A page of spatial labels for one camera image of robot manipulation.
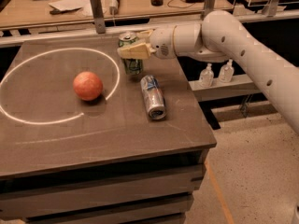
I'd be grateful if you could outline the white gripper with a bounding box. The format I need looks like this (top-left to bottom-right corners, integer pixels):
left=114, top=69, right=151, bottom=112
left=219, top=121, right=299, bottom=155
left=117, top=27, right=176, bottom=60

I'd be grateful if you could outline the green soda can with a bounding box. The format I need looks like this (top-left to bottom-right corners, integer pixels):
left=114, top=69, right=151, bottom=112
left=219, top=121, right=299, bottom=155
left=118, top=32, right=143, bottom=75

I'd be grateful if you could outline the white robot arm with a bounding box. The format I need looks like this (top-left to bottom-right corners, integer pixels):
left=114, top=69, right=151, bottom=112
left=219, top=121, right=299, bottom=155
left=118, top=10, right=299, bottom=133

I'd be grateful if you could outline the blue silver can lying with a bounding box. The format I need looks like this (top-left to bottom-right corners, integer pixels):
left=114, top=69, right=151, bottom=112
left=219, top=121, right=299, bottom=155
left=140, top=75, right=166, bottom=120

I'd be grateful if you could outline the white cylindrical tool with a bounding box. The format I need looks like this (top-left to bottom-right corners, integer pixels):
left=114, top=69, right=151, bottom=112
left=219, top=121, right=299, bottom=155
left=109, top=0, right=120, bottom=15

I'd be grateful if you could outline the orange red apple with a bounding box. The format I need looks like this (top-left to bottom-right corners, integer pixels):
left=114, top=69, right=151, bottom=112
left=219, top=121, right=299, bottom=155
left=73, top=72, right=103, bottom=101

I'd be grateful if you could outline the left clear sanitizer bottle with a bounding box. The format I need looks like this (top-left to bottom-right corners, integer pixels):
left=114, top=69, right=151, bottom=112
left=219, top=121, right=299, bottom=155
left=199, top=63, right=214, bottom=88

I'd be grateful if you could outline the clear sanitizer bottle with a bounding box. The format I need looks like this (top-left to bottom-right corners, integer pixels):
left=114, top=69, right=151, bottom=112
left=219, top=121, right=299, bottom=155
left=199, top=63, right=214, bottom=88
left=218, top=60, right=235, bottom=83

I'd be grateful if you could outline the white paper sheet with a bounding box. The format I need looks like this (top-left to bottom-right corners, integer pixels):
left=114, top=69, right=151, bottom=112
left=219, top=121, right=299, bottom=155
left=50, top=0, right=89, bottom=11

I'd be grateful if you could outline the right clear sanitizer bottle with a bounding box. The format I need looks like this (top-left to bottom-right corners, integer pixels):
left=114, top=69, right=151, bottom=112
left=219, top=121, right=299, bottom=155
left=218, top=60, right=235, bottom=83

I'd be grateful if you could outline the grey metal shelf beam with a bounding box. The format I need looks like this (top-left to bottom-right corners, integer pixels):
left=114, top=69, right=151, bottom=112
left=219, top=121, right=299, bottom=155
left=189, top=75, right=260, bottom=102

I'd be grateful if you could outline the dark drawer cabinet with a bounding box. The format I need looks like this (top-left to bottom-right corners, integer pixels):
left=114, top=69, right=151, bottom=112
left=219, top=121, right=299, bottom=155
left=0, top=149, right=207, bottom=224

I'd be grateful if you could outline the grey metal bracket left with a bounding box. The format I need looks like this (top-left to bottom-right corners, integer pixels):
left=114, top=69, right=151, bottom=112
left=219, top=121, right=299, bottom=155
left=90, top=0, right=106, bottom=34

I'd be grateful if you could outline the grey metal bracket right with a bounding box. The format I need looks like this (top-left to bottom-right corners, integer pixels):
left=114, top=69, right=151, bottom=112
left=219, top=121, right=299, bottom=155
left=262, top=0, right=279, bottom=17

